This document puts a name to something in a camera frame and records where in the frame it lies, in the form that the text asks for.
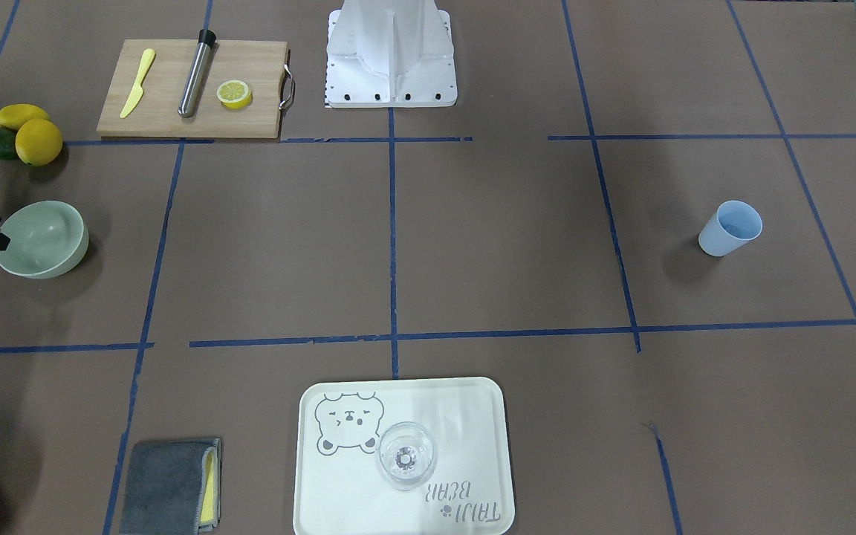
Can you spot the green bowl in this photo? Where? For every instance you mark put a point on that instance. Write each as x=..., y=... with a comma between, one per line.
x=47, y=239

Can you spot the grey yellow cloth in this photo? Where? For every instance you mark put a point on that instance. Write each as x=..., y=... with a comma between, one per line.
x=173, y=487

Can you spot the wooden cutting board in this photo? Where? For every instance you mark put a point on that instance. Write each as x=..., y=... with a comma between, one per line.
x=261, y=64

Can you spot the cream bear tray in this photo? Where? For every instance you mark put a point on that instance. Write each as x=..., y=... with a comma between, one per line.
x=339, y=489

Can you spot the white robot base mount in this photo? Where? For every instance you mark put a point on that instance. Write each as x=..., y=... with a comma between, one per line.
x=390, y=54

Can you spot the steel muddler black cap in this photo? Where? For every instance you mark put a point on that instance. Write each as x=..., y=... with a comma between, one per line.
x=196, y=75

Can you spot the yellow plastic knife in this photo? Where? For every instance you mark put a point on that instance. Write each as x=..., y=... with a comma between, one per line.
x=136, y=91

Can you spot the yellow lemon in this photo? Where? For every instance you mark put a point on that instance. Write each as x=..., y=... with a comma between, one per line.
x=38, y=142

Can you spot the light blue cup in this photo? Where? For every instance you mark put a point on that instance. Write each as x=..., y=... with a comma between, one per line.
x=733, y=224

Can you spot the clear glass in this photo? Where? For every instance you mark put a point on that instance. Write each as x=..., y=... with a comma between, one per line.
x=407, y=455

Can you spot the yellow mango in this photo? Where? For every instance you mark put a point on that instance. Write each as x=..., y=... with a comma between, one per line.
x=14, y=116

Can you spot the half lemon slice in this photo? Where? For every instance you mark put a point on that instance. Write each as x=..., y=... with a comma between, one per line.
x=234, y=94

